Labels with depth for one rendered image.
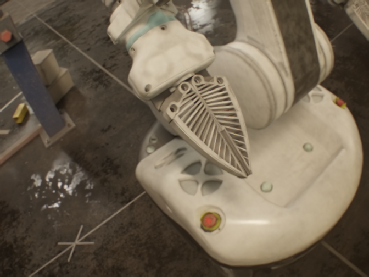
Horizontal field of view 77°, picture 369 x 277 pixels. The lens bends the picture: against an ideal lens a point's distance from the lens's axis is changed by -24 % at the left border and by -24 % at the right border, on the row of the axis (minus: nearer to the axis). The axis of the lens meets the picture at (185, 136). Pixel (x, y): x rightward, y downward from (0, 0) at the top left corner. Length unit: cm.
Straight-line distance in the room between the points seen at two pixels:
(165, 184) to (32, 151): 96
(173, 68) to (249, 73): 16
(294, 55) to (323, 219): 34
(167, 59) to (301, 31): 26
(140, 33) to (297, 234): 47
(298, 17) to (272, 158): 38
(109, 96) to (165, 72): 118
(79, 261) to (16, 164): 67
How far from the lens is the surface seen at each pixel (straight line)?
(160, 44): 31
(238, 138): 35
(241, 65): 44
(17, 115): 171
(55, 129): 143
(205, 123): 32
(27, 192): 133
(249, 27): 46
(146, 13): 32
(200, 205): 58
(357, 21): 63
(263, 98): 44
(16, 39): 116
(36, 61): 156
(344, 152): 70
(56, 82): 161
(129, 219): 102
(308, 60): 51
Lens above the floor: 88
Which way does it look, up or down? 48 degrees down
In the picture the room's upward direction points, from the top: 12 degrees counter-clockwise
